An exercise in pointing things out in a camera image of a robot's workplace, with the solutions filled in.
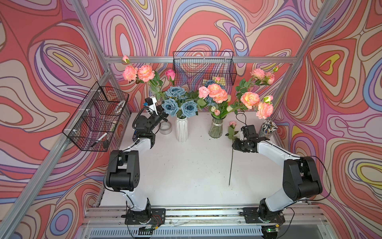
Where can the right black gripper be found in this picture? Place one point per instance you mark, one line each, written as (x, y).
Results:
(236, 146)

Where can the blue black stapler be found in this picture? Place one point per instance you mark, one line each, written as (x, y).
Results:
(135, 136)

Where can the white marker in basket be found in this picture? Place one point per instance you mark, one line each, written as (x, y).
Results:
(99, 139)

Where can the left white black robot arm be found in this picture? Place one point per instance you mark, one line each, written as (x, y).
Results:
(123, 171)

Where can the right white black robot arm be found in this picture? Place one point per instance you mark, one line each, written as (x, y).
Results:
(300, 176)

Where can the light pink rose stem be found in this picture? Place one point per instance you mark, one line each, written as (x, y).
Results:
(232, 136)

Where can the clear glass vase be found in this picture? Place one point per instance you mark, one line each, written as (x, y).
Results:
(216, 128)

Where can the pink peach rose spray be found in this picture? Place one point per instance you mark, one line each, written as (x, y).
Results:
(143, 74)

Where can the peach rose bouquet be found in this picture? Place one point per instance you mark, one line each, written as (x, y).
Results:
(220, 103)

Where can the yellow sponge in basket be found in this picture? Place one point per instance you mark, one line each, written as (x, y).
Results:
(215, 80)

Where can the magenta rose bud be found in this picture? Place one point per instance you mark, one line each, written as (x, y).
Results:
(171, 76)

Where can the metal mesh pencil cup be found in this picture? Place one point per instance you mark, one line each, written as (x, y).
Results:
(267, 128)

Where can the left black wire basket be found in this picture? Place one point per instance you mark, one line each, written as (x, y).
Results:
(99, 112)

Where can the white ribbed ceramic vase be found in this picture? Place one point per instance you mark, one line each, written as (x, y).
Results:
(182, 129)

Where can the clear tape roll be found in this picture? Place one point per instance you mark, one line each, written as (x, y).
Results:
(165, 128)

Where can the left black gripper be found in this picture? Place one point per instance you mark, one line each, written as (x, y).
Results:
(162, 114)

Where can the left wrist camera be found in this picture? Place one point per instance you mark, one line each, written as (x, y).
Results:
(150, 102)

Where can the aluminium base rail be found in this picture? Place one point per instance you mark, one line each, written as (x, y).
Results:
(301, 221)

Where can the black wire basket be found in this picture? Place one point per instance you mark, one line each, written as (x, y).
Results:
(99, 112)
(193, 67)

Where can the blue rose bouquet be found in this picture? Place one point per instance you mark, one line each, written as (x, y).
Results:
(177, 102)

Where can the back black wire basket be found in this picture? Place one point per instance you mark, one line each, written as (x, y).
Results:
(193, 67)

